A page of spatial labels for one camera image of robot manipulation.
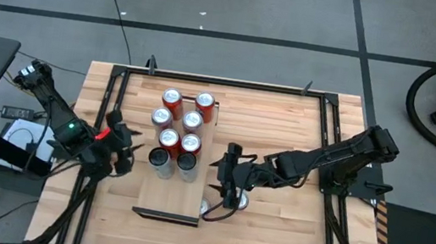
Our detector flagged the red soda can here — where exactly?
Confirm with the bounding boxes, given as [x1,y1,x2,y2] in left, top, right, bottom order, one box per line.
[190,89,218,125]
[178,131,204,158]

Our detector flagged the small black charger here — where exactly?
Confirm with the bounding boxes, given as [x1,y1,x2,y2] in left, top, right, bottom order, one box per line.
[24,141,39,156]

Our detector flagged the black power adapter brick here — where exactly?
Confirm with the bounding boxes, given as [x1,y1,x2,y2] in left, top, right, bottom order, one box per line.
[0,104,36,123]

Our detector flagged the red Star Wars Coca-Cola can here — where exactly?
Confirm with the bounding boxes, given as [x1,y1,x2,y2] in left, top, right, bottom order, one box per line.
[198,198,212,218]

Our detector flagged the black aluminium table frame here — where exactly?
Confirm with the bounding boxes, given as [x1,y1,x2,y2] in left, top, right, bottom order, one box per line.
[29,54,406,244]

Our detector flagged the black table clamp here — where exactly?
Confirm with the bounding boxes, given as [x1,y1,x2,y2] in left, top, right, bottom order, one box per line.
[143,54,160,76]
[299,79,314,97]

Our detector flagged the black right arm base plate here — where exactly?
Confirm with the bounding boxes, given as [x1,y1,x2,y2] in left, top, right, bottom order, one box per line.
[314,158,397,204]

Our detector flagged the white Celsius Peach Vibe can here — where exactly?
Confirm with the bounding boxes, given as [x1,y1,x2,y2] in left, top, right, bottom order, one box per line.
[173,150,201,185]
[145,145,179,181]

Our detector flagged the red Coca-Cola Zero Sugar can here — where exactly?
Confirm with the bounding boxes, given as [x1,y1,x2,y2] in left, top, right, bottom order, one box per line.
[155,126,184,161]

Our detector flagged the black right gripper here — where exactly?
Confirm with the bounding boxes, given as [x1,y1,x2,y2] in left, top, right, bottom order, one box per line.
[203,140,261,212]

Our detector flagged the silver Diet Coke can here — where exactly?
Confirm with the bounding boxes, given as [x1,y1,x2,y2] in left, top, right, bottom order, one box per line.
[149,105,176,134]
[179,108,207,138]

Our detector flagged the white paper box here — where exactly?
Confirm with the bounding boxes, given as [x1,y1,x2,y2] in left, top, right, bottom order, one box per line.
[0,115,59,175]

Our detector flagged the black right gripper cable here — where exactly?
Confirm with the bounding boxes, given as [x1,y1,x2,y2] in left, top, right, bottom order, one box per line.
[200,197,243,228]

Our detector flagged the orange Fanta can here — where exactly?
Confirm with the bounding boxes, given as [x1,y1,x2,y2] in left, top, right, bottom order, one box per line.
[158,86,188,122]

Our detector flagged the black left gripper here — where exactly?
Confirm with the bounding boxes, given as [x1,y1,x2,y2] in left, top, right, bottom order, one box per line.
[102,108,151,179]

